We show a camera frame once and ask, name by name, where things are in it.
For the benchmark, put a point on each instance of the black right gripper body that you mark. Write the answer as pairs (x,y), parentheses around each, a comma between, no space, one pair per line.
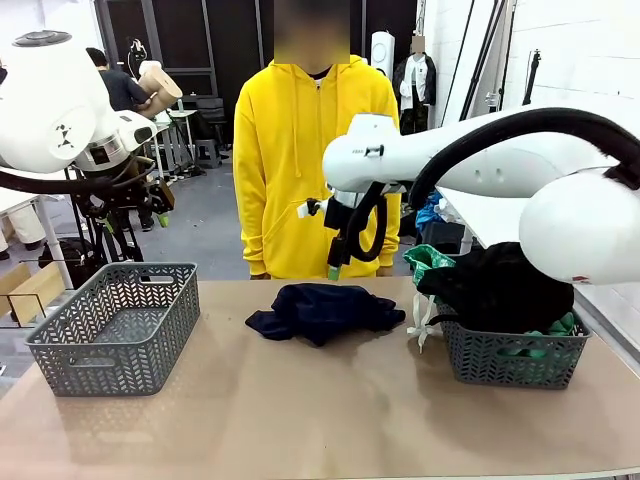
(336,215)

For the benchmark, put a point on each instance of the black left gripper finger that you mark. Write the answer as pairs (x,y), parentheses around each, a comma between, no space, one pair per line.
(106,226)
(163,220)

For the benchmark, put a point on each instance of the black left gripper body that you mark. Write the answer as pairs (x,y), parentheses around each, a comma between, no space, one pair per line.
(127,200)

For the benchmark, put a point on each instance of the brown cardboard roll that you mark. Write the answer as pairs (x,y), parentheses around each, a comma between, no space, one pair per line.
(162,92)

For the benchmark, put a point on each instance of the black garment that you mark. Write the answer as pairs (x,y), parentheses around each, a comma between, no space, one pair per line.
(490,290)

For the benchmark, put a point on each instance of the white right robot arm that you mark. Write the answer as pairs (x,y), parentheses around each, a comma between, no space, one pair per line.
(475,165)

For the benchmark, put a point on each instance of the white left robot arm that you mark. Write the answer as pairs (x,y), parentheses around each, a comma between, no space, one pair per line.
(45,100)

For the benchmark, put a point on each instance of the person's left forearm yellow sleeve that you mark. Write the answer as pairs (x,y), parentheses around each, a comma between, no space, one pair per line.
(392,240)

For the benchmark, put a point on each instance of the person's right forearm yellow sleeve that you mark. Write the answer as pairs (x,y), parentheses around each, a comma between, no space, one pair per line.
(252,235)

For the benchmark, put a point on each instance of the person's left hand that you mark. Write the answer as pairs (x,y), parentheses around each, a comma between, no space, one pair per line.
(386,272)

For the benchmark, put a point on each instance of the person's right hand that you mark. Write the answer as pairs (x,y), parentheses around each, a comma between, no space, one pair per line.
(260,276)

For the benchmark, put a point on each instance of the black equipment bag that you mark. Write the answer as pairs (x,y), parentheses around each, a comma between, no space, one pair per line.
(75,260)

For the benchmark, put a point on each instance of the navy blue garment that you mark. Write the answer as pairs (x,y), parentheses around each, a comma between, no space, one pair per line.
(325,310)

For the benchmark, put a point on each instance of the person in yellow hoodie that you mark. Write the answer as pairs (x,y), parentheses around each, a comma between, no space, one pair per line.
(285,150)

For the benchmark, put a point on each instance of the bystander in olive shirt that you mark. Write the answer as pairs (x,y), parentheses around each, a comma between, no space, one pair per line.
(20,225)

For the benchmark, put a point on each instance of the blue cloth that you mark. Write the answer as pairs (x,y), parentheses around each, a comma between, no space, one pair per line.
(427,215)

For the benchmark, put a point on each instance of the white desk with metal leg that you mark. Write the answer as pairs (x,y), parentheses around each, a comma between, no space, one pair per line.
(15,200)

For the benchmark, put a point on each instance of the white background workbench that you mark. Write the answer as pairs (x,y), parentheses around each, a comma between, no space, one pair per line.
(175,117)

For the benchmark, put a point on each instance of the cardboard box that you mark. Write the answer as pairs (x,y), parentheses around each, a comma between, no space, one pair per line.
(35,290)

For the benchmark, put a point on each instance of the dark grey plastic step stool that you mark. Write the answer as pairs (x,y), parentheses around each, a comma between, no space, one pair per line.
(445,237)

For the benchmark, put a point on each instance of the bystander in dark shirt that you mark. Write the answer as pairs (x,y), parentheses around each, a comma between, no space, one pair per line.
(120,90)

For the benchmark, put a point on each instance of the black office chair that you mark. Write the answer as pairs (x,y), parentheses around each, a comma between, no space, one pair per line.
(210,112)

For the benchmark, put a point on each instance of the grey plastic lattice basket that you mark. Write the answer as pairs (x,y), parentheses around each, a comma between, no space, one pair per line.
(500,365)
(125,360)

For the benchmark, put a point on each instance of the white table with leg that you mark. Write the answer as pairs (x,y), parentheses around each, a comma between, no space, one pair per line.
(480,220)

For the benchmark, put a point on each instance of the mannequin with black white jacket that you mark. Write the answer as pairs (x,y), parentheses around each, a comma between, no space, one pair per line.
(417,75)

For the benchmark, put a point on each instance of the white tower appliance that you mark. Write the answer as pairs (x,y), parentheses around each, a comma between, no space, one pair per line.
(382,52)

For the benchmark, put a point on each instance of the black light stand poles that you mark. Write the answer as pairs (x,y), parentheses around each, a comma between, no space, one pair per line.
(485,52)

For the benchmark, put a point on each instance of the black slim stand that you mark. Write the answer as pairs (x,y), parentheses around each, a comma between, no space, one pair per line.
(532,75)

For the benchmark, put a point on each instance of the brown left wrist camera box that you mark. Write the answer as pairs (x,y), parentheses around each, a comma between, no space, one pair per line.
(165,195)

